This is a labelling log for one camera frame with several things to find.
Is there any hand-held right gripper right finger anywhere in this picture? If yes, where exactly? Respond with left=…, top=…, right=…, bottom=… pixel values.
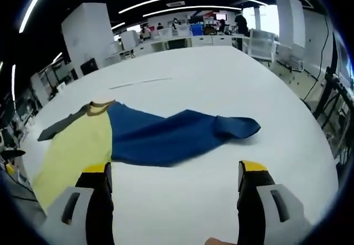
left=236, top=160, right=315, bottom=245

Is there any yellow blue black garment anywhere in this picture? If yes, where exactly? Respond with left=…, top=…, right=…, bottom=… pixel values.
left=32, top=99, right=262, bottom=211

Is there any white mesh chair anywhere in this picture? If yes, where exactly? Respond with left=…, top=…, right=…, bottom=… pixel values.
left=248, top=28, right=278, bottom=63

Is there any white box cabinet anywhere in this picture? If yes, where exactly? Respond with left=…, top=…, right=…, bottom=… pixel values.
left=121, top=31, right=139, bottom=49

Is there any white square pillar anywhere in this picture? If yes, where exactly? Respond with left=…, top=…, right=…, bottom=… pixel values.
left=61, top=2, right=114, bottom=72
left=275, top=0, right=306, bottom=48

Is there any thin grey template line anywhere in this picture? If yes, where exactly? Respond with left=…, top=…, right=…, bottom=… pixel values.
left=108, top=77, right=174, bottom=90

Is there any black cabinet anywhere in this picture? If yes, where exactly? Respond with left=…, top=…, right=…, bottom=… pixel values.
left=80, top=58, right=100, bottom=76

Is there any person's right hand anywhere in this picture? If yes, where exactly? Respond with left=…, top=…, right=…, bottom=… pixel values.
left=206, top=237, right=231, bottom=245

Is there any row of white desks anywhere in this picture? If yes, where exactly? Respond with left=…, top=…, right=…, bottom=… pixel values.
left=106, top=33, right=249, bottom=63

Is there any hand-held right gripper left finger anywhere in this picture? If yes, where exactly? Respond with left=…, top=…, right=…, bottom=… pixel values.
left=38, top=161, right=115, bottom=245

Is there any black office chair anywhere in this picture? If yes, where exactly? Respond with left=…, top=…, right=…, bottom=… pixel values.
left=167, top=39, right=185, bottom=50

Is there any black cable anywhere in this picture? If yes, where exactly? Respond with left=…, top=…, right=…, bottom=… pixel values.
left=300, top=14, right=332, bottom=102

